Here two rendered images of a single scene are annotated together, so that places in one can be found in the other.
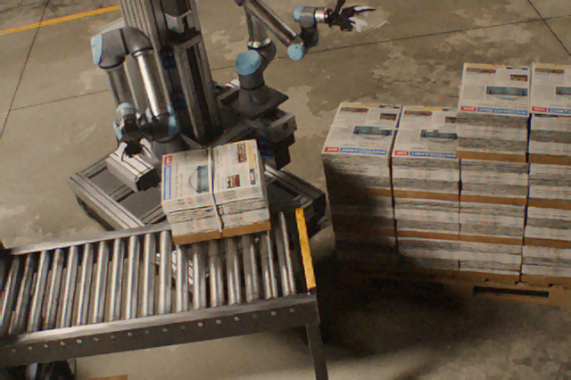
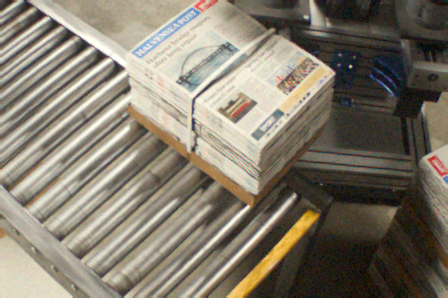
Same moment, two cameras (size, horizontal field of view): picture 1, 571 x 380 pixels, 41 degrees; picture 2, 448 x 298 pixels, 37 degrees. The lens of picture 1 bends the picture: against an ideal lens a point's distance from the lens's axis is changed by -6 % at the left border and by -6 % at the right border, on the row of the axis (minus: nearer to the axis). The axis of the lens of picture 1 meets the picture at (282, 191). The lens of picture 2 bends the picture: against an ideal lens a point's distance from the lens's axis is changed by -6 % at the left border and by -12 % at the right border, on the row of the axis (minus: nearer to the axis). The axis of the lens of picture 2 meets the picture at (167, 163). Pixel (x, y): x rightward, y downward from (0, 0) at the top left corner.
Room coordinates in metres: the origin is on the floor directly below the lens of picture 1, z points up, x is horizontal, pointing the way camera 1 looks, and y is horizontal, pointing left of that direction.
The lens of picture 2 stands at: (1.55, -0.32, 2.15)
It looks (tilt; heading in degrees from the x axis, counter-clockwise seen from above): 56 degrees down; 41
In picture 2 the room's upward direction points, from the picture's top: straight up
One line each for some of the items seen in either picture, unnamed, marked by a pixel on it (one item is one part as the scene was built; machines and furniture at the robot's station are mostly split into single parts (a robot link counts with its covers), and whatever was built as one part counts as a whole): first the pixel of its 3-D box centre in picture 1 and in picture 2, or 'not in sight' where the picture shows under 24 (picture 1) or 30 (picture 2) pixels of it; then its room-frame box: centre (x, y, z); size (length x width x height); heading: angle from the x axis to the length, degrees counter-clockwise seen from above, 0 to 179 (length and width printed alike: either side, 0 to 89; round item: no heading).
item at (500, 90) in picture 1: (495, 88); not in sight; (2.56, -0.92, 1.06); 0.37 x 0.29 x 0.01; 158
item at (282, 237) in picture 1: (285, 255); (228, 260); (2.16, 0.04, 0.77); 0.47 x 0.05 x 0.05; 178
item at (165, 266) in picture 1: (165, 275); (82, 143); (2.17, 0.49, 0.77); 0.47 x 0.05 x 0.05; 178
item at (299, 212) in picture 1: (305, 247); (254, 279); (2.14, -0.05, 0.81); 0.43 x 0.03 x 0.02; 178
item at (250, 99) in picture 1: (253, 89); (434, 1); (3.18, 0.05, 0.87); 0.15 x 0.15 x 0.10
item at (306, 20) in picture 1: (306, 15); not in sight; (3.17, -0.25, 1.21); 0.11 x 0.08 x 0.09; 61
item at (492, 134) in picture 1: (494, 111); not in sight; (2.57, -0.92, 0.95); 0.38 x 0.29 x 0.23; 158
